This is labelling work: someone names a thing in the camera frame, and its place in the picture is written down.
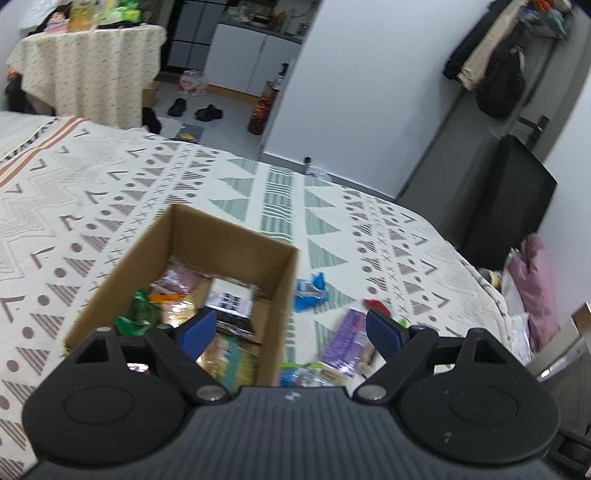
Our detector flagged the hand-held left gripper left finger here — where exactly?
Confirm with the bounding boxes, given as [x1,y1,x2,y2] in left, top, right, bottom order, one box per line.
[71,307,232,408]

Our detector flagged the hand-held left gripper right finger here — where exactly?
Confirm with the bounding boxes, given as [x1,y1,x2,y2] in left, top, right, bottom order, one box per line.
[352,307,509,407]

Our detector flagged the red snack packet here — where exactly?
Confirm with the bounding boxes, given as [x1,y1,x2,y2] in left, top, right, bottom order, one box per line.
[362,298,393,319]

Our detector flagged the clear brown biscuit packet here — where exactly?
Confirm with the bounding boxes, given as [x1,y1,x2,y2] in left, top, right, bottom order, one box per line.
[161,298,197,326]

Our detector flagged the long purple snack packet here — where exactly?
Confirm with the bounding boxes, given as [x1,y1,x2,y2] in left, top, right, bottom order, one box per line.
[318,308,377,376]

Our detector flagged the black and white snack packet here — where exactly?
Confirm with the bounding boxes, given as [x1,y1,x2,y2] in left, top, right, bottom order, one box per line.
[203,277,259,344]

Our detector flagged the yellow cracker packet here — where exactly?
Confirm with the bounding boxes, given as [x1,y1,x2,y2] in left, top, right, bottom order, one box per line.
[196,333,259,391]

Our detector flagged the clear purple candy packet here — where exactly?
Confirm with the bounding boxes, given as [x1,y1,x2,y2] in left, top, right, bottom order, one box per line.
[159,258,204,296]

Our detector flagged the brown cardboard box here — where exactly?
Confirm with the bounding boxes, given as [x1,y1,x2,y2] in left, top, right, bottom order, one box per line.
[64,203,300,389]

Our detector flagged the light blue candy packet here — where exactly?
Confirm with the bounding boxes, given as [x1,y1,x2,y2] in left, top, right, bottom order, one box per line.
[294,272,332,313]

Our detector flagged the blue candy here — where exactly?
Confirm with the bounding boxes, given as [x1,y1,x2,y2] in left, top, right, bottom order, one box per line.
[279,362,308,387]

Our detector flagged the pink cloth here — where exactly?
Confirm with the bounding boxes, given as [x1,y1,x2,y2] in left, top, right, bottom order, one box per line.
[516,233,559,352]

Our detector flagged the patterned woven blanket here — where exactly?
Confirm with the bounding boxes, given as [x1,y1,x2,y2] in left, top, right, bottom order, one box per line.
[0,115,515,467]

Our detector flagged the white side table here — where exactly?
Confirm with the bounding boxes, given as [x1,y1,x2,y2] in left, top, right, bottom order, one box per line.
[526,302,591,381]

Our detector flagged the grey door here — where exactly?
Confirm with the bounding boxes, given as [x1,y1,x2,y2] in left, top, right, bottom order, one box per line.
[397,0,591,241]

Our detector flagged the dark cola bottle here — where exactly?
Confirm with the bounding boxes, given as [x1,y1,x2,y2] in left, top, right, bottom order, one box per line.
[248,80,273,136]

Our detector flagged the pack of water bottles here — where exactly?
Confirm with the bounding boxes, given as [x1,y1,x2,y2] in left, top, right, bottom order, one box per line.
[179,70,209,97]

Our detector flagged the black spray bottle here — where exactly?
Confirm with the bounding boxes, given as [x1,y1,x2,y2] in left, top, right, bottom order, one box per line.
[272,62,291,93]

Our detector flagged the black hanging coat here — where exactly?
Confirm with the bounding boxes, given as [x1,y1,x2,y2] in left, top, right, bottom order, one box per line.
[443,0,527,118]

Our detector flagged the white kitchen cabinet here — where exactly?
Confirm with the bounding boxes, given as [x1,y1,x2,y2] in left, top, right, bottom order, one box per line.
[203,23,303,97]

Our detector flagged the round table with dotted cloth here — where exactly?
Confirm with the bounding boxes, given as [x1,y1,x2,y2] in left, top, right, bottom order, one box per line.
[7,23,167,130]

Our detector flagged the beige hanging garment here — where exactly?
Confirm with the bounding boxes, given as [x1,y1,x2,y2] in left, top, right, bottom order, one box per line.
[457,0,520,90]

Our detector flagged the dark clothes pile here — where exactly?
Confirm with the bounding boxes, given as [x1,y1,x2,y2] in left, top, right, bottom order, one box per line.
[4,76,38,114]

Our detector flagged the black framed glass door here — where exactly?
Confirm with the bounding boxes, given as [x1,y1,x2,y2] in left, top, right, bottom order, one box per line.
[166,0,227,70]

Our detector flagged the green tissue packet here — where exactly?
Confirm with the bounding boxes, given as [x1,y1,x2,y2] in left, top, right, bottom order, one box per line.
[97,0,141,26]

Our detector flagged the pink cartoon container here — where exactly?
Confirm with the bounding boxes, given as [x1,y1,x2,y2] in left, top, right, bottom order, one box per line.
[46,9,70,33]

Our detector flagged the black door handle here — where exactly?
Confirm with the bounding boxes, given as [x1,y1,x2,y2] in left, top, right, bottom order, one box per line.
[517,115,550,151]

